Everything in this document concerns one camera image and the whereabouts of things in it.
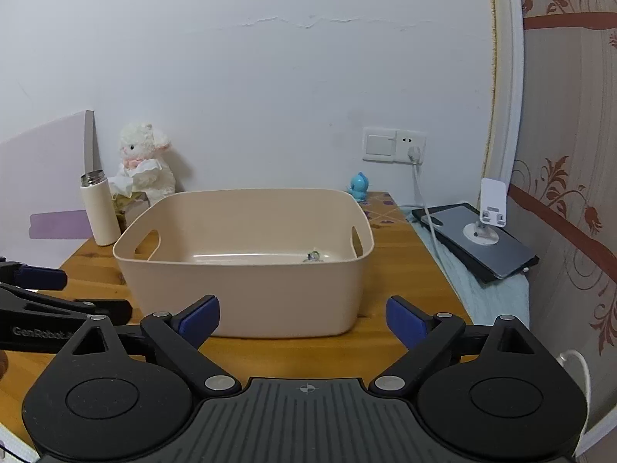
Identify green bag of seeds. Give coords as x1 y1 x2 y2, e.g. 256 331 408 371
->
303 250 323 262

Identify person left hand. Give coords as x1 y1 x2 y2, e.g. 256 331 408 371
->
0 350 9 379

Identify white purple headboard panel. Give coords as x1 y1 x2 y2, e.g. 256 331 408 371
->
0 110 99 268

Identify cream thermos bottle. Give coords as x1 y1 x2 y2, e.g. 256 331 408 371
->
81 169 120 247

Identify dark tablet device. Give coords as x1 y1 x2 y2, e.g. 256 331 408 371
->
412 194 539 283

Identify tissue box with tissue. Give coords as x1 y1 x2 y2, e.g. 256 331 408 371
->
109 176 150 232

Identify beige plastic storage basket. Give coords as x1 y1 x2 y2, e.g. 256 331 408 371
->
113 188 374 339

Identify white phone stand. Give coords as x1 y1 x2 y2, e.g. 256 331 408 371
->
463 178 507 247

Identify blue bird figurine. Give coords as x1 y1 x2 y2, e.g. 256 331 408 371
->
347 171 369 202

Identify white plush lamb toy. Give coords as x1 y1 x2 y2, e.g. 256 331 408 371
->
118 123 176 205

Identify white plug and cable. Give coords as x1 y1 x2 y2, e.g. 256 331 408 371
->
406 146 445 252

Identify white wall switch socket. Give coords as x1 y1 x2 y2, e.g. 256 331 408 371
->
363 127 427 165

